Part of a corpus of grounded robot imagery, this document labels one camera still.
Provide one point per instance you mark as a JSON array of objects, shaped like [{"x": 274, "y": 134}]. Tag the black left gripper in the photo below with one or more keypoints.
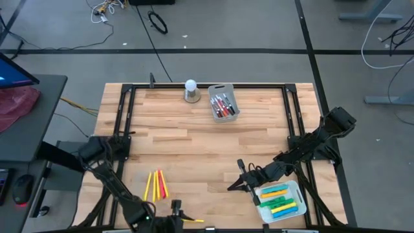
[{"x": 168, "y": 225}]

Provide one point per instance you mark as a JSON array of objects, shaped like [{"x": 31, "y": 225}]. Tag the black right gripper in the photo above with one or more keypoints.
[{"x": 265, "y": 173}]

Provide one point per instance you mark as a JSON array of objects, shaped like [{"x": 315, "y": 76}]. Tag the teal highlighter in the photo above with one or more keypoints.
[{"x": 275, "y": 189}]

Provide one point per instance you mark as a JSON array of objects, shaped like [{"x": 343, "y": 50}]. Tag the thin red highlighter pen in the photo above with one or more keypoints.
[{"x": 162, "y": 184}]

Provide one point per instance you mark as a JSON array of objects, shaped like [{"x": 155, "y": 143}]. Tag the brown whiteboard marker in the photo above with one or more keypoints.
[
  {"x": 218, "y": 108},
  {"x": 215, "y": 109}
]

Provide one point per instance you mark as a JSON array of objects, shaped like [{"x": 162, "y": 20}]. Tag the orange whiteboard marker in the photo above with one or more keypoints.
[{"x": 221, "y": 107}]

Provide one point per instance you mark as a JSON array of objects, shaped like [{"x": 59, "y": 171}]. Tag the red whiteboard marker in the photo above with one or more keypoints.
[{"x": 224, "y": 106}]

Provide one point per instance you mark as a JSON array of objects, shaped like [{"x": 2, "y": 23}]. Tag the black whiteboard marker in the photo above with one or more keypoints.
[
  {"x": 227, "y": 105},
  {"x": 230, "y": 103}
]

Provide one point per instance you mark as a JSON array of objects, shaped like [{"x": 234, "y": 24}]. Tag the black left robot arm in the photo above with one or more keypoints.
[{"x": 113, "y": 184}]

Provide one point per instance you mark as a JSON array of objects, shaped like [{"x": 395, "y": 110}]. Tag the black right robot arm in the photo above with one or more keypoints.
[{"x": 307, "y": 144}]

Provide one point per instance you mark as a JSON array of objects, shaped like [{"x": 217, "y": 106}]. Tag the clear plastic container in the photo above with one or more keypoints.
[{"x": 155, "y": 207}]

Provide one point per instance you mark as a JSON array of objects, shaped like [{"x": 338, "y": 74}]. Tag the white plastic bin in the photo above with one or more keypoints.
[{"x": 291, "y": 216}]

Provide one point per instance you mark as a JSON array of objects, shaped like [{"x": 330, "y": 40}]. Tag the grey plastic bin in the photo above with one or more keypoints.
[{"x": 226, "y": 119}]

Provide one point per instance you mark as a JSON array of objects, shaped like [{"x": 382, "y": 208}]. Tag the bulb lamp on metal base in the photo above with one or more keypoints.
[{"x": 191, "y": 85}]

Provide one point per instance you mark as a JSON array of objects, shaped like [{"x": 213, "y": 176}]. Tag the black controller box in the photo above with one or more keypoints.
[{"x": 61, "y": 155}]

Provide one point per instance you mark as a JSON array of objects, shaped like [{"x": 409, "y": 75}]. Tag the black caster wheel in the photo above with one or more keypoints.
[{"x": 43, "y": 211}]

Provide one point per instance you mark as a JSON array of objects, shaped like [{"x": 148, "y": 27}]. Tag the black computer mouse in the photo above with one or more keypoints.
[{"x": 22, "y": 189}]

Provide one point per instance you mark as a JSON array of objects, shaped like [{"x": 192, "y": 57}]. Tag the grey desk leg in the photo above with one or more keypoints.
[
  {"x": 368, "y": 17},
  {"x": 388, "y": 99}
]

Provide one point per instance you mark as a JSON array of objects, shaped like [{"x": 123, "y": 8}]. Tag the black side desk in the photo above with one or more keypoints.
[{"x": 32, "y": 136}]

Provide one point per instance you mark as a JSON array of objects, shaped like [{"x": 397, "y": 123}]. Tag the black keyboard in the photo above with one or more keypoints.
[{"x": 4, "y": 186}]

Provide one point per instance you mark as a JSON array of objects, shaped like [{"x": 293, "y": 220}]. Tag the maroon cloth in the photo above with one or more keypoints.
[{"x": 16, "y": 103}]

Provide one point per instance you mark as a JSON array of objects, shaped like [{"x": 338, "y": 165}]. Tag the black floor box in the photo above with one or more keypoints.
[{"x": 152, "y": 2}]

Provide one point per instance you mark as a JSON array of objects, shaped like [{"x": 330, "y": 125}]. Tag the black computer monitor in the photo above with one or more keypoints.
[{"x": 13, "y": 74}]

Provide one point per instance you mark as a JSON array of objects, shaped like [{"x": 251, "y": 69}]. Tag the black clamp post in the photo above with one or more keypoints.
[{"x": 152, "y": 79}]

